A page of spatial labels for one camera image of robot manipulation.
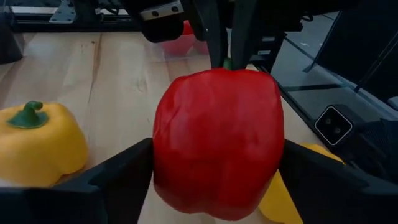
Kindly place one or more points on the silver corner bracket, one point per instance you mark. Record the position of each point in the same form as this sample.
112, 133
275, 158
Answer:
63, 12

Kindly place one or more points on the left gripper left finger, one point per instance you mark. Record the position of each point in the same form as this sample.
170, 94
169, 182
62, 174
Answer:
93, 199

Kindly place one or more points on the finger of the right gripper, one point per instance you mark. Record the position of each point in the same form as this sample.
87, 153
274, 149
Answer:
216, 31
242, 31

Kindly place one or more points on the black table-level camera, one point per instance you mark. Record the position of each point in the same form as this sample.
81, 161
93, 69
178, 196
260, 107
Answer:
334, 125

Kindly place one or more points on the yellow bell pepper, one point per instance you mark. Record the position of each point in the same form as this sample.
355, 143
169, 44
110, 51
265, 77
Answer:
40, 146
276, 202

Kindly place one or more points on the dark office desk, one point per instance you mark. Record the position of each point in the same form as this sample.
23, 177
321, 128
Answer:
357, 40

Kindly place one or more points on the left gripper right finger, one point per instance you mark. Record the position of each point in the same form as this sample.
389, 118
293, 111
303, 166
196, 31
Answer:
335, 202

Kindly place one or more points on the clear plastic container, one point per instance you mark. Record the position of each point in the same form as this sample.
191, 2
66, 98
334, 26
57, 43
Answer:
168, 53

